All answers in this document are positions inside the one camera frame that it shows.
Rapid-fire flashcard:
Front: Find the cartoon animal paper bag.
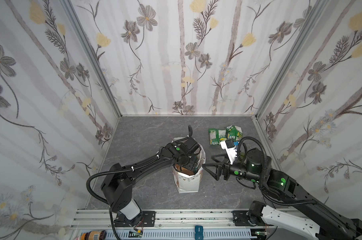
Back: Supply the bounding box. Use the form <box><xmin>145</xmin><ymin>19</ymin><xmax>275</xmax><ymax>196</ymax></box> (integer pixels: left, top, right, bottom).
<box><xmin>172</xmin><ymin>138</ymin><xmax>206</xmax><ymax>194</ymax></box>

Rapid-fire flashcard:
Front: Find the brown snack packet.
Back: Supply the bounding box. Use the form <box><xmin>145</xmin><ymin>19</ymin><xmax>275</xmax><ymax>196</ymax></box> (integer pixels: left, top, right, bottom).
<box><xmin>174</xmin><ymin>164</ymin><xmax>195</xmax><ymax>176</ymax></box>

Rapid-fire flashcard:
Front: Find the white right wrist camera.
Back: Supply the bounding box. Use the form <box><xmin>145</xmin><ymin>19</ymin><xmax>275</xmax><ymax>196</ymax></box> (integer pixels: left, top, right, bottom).
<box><xmin>220</xmin><ymin>139</ymin><xmax>238</xmax><ymax>165</ymax></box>

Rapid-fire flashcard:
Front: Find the green yellow snack packet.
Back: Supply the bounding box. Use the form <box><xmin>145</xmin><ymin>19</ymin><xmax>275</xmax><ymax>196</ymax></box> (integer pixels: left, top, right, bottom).
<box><xmin>226</xmin><ymin>125</ymin><xmax>243</xmax><ymax>142</ymax></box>

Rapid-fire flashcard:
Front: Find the brown bottle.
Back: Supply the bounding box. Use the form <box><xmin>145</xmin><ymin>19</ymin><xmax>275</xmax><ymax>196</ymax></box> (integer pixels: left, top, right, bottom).
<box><xmin>74</xmin><ymin>230</ymin><xmax>107</xmax><ymax>240</ymax></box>

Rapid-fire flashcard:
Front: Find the blue clip on rail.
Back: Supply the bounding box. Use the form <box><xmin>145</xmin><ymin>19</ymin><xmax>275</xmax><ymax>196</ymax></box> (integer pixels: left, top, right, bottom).
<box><xmin>194</xmin><ymin>226</ymin><xmax>204</xmax><ymax>240</ymax></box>

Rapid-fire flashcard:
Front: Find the aluminium rail base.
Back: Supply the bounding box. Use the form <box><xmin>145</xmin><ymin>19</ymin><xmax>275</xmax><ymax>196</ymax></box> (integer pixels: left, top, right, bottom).
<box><xmin>66</xmin><ymin>209</ymin><xmax>285</xmax><ymax>240</ymax></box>

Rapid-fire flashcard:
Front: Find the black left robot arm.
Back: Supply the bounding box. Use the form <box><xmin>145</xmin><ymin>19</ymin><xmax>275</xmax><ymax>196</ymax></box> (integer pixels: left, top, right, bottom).
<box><xmin>86</xmin><ymin>126</ymin><xmax>201</xmax><ymax>220</ymax></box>

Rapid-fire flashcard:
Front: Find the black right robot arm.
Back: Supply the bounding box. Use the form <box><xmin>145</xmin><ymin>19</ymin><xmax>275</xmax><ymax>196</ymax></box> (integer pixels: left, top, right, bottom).
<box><xmin>202</xmin><ymin>137</ymin><xmax>362</xmax><ymax>240</ymax></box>

